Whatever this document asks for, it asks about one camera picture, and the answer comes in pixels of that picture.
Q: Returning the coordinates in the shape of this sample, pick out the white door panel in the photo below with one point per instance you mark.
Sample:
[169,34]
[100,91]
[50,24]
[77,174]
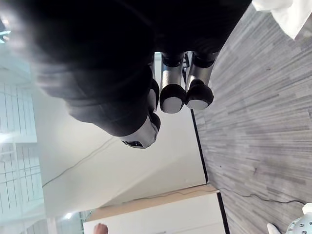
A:
[158,217]

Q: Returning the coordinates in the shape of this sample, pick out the beige wooden door frame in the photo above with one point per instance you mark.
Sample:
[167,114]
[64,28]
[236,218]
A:
[156,201]

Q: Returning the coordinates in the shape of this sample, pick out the white framed window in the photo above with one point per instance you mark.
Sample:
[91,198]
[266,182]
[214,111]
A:
[17,151]

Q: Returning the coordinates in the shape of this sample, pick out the white bed sheet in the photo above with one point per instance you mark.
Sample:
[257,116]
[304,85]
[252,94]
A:
[290,14]

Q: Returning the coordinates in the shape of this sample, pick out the black baseboard strip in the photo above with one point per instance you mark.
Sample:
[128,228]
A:
[200,146]
[223,214]

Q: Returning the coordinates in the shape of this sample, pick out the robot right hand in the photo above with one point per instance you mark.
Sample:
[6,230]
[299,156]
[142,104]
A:
[102,61]

